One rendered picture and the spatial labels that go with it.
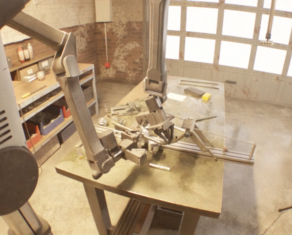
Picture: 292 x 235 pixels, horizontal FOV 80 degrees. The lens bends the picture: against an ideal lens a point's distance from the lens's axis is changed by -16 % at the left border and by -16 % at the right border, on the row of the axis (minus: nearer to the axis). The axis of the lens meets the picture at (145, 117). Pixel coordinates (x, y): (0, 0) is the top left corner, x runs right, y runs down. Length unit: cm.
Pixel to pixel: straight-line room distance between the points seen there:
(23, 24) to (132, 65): 368
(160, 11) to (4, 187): 60
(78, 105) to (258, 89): 377
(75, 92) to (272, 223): 188
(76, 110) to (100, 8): 366
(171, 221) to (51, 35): 149
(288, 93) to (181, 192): 371
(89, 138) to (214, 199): 54
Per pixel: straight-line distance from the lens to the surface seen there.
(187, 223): 112
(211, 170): 99
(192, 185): 90
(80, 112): 69
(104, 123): 124
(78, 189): 210
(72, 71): 65
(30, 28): 67
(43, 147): 247
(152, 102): 77
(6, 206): 48
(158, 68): 71
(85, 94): 295
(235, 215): 198
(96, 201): 126
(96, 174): 91
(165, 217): 166
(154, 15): 65
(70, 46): 69
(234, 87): 410
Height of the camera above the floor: 154
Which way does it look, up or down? 30 degrees down
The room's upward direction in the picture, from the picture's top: straight up
